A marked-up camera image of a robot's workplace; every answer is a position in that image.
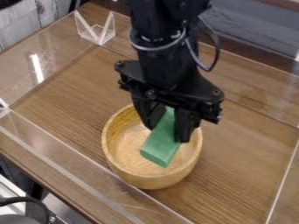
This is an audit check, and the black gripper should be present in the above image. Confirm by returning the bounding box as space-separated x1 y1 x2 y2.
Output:
115 40 225 143

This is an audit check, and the green rectangular block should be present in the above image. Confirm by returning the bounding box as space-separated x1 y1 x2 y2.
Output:
141 108 182 168

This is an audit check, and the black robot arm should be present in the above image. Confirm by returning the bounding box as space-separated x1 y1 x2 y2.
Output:
115 0 225 143

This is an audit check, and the brown wooden bowl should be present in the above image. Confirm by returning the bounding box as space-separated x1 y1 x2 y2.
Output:
102 104 203 190

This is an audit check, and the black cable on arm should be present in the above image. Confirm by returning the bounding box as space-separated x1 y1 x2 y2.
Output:
183 17 222 74

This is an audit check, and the clear acrylic corner bracket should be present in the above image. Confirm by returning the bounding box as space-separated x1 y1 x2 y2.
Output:
74 10 117 46

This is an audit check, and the black metal frame piece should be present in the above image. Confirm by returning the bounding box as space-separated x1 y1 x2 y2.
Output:
23 189 61 224

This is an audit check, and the black cable lower left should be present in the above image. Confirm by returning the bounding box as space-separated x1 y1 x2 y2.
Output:
0 195 50 224

